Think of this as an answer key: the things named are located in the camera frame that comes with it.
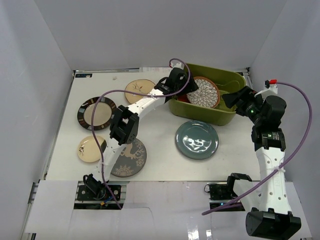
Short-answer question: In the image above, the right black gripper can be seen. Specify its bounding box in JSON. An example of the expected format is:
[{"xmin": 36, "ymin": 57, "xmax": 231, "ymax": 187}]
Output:
[{"xmin": 222, "ymin": 86, "xmax": 266, "ymax": 126}]

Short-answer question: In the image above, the red and teal flower plate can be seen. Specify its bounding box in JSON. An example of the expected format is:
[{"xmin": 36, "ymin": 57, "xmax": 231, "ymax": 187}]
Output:
[{"xmin": 177, "ymin": 94, "xmax": 190, "ymax": 103}]

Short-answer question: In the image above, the white petal pattern bowl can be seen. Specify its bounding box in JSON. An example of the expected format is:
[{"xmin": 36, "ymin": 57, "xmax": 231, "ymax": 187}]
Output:
[{"xmin": 186, "ymin": 76, "xmax": 220, "ymax": 108}]

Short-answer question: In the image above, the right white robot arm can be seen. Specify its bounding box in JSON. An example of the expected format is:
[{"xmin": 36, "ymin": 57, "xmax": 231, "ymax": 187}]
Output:
[{"xmin": 222, "ymin": 86, "xmax": 302, "ymax": 240}]

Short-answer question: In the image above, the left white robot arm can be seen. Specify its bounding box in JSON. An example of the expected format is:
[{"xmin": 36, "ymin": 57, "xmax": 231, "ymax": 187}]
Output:
[{"xmin": 88, "ymin": 65, "xmax": 198, "ymax": 200}]

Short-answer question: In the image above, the olive green plastic bin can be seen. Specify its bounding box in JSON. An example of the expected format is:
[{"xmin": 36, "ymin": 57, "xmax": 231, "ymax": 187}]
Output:
[{"xmin": 168, "ymin": 63, "xmax": 247, "ymax": 126}]

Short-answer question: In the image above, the beige bird branch plate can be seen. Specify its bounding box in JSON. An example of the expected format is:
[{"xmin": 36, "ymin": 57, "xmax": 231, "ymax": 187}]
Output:
[{"xmin": 124, "ymin": 79, "xmax": 156, "ymax": 104}]

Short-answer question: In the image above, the printed paper sheet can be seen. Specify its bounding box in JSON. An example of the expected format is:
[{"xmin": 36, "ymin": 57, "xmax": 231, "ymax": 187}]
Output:
[{"xmin": 139, "ymin": 67, "xmax": 172, "ymax": 73}]

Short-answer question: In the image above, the grey-blue glazed plate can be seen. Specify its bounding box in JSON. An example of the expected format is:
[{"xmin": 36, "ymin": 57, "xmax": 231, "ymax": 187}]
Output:
[{"xmin": 174, "ymin": 120, "xmax": 220, "ymax": 161}]

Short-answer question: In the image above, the black rimmed striped plate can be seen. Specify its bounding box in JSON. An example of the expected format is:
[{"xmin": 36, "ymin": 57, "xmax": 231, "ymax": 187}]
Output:
[{"xmin": 77, "ymin": 96, "xmax": 117, "ymax": 131}]

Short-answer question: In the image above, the grey reindeer snowflake plate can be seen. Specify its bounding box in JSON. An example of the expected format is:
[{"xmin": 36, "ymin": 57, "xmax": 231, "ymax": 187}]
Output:
[{"xmin": 111, "ymin": 138, "xmax": 147, "ymax": 178}]

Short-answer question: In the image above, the cream plate with dark patch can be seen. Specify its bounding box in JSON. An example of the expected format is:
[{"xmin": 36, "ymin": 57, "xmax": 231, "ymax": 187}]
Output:
[{"xmin": 77, "ymin": 135, "xmax": 107, "ymax": 163}]

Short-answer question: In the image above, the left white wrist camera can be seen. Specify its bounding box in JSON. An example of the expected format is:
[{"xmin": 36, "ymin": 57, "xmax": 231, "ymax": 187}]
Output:
[{"xmin": 169, "ymin": 62, "xmax": 184, "ymax": 70}]

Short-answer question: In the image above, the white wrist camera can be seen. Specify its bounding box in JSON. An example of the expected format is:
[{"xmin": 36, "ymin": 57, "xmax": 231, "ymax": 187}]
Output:
[
  {"xmin": 254, "ymin": 79, "xmax": 278, "ymax": 100},
  {"xmin": 169, "ymin": 62, "xmax": 184, "ymax": 70}
]

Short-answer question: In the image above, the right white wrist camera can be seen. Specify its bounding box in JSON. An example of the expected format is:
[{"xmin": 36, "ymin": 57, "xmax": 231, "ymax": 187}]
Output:
[{"xmin": 254, "ymin": 79, "xmax": 278, "ymax": 100}]

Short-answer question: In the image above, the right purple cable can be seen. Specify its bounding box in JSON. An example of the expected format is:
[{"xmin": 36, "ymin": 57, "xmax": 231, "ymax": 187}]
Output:
[{"xmin": 201, "ymin": 81, "xmax": 313, "ymax": 216}]

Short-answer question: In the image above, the purple cable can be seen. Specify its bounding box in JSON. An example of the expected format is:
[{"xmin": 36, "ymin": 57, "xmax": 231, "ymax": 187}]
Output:
[
  {"xmin": 90, "ymin": 58, "xmax": 192, "ymax": 210},
  {"xmin": 201, "ymin": 81, "xmax": 313, "ymax": 216}
]

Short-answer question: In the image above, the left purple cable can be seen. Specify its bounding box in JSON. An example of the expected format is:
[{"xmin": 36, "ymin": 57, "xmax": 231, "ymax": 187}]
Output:
[{"xmin": 90, "ymin": 58, "xmax": 192, "ymax": 210}]

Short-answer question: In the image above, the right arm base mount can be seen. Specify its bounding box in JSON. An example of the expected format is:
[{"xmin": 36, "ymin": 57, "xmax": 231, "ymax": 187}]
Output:
[{"xmin": 203, "ymin": 182, "xmax": 237, "ymax": 209}]

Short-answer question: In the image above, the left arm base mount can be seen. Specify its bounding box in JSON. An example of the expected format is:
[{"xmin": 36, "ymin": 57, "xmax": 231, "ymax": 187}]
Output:
[{"xmin": 73, "ymin": 184, "xmax": 120, "ymax": 210}]

